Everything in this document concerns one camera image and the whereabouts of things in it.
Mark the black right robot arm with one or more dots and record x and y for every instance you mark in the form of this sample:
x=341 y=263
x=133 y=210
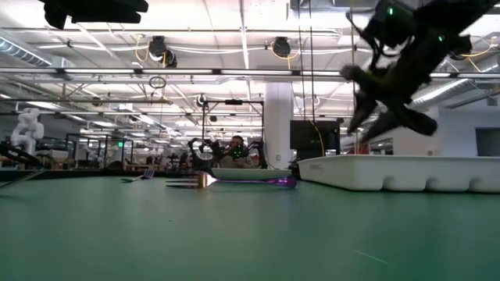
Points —
x=457 y=15

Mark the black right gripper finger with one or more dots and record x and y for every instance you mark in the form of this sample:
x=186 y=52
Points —
x=381 y=126
x=361 y=111

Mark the LED light bar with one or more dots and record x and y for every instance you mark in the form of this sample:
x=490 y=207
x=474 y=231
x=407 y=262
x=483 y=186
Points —
x=176 y=72

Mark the silver vertical pole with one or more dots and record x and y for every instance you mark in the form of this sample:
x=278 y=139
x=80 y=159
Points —
x=353 y=47

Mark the white humanoid robot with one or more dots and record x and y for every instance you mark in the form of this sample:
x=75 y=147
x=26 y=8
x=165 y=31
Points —
x=27 y=130

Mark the iridescent rainbow spoon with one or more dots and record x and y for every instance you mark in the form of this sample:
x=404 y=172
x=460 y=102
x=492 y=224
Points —
x=203 y=180

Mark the black rig frame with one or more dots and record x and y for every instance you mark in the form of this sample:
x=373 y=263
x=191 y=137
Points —
x=203 y=125

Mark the background black robot arm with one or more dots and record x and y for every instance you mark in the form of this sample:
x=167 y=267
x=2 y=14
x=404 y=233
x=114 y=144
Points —
x=203 y=152
x=259 y=154

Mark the black ceiling fixture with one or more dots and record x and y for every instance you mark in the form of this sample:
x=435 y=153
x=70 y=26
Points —
x=281 y=47
x=158 y=47

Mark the white cutlery organizer tray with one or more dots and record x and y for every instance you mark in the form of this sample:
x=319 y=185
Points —
x=390 y=171

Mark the iridescent rainbow fork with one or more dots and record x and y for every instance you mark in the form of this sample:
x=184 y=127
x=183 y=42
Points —
x=23 y=178

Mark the person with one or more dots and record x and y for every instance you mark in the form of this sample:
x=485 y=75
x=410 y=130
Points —
x=236 y=150

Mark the white square column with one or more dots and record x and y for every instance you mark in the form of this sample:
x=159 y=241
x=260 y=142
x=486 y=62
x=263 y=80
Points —
x=278 y=125

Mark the black monitor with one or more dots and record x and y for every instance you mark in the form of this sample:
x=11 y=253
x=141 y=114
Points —
x=312 y=136

